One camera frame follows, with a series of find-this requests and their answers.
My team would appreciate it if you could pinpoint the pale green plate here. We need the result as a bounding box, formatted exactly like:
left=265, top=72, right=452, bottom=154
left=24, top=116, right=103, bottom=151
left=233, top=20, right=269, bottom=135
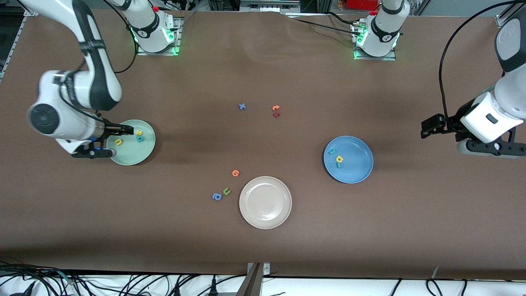
left=106, top=119, right=157, bottom=166

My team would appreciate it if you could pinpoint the blue plate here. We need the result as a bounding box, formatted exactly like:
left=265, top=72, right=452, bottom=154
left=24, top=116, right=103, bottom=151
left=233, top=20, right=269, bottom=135
left=323, top=135, right=374, bottom=184

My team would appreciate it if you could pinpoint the red box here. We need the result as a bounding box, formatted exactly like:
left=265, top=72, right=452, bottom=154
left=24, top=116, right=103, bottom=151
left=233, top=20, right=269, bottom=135
left=346, top=0, right=381, bottom=11

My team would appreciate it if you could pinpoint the beige plate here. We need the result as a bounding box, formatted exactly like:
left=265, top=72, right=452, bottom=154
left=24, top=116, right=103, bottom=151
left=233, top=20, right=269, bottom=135
left=239, top=176, right=293, bottom=230

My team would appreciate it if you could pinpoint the grey metal fixture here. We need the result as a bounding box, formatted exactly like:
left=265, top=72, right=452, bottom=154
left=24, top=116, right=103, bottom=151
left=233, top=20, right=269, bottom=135
left=240, top=0, right=301, bottom=13

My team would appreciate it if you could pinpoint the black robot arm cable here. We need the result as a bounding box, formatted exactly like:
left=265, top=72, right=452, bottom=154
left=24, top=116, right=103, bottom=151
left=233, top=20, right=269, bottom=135
left=58, top=0, right=138, bottom=124
left=439, top=0, right=526, bottom=122

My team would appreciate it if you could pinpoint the black table cable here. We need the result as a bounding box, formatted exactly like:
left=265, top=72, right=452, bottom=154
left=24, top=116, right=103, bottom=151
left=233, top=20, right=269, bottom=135
left=286, top=16, right=360, bottom=35
left=327, top=12, right=370, bottom=26

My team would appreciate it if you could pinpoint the black cable tangle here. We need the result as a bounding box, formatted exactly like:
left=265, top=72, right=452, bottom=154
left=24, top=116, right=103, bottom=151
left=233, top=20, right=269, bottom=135
left=0, top=261, right=83, bottom=296

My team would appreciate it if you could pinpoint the metal table edge bracket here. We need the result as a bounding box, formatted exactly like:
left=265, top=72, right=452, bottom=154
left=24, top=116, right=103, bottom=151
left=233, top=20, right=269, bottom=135
left=235, top=262, right=271, bottom=296

